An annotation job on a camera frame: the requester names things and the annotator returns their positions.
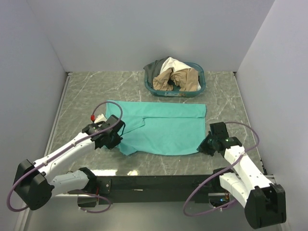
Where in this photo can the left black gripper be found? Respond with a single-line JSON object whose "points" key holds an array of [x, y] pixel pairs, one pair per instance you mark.
{"points": [[116, 141]]}

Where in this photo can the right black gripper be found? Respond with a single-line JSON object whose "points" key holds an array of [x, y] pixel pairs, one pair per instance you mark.
{"points": [[203, 148]]}

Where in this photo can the teal t shirt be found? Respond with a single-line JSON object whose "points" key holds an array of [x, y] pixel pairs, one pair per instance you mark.
{"points": [[159, 128]]}

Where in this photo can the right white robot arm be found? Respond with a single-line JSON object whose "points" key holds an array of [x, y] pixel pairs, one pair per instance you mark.
{"points": [[263, 201]]}

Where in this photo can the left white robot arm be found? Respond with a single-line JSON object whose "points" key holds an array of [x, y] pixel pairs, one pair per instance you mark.
{"points": [[37, 182]]}

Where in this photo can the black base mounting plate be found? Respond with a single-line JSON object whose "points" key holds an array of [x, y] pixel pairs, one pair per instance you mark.
{"points": [[145, 189]]}

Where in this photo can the teal plastic laundry basket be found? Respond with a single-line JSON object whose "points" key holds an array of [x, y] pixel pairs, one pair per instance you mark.
{"points": [[176, 90]]}

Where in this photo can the beige t shirt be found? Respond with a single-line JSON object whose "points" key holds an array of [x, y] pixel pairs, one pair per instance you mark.
{"points": [[186, 79]]}

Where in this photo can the dark grey t shirt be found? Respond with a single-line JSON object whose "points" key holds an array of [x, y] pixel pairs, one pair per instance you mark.
{"points": [[152, 70]]}

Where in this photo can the white t shirt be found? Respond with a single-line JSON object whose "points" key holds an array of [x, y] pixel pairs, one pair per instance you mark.
{"points": [[175, 65]]}

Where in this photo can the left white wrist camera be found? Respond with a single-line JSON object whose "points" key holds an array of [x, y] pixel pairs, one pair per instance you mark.
{"points": [[98, 119]]}

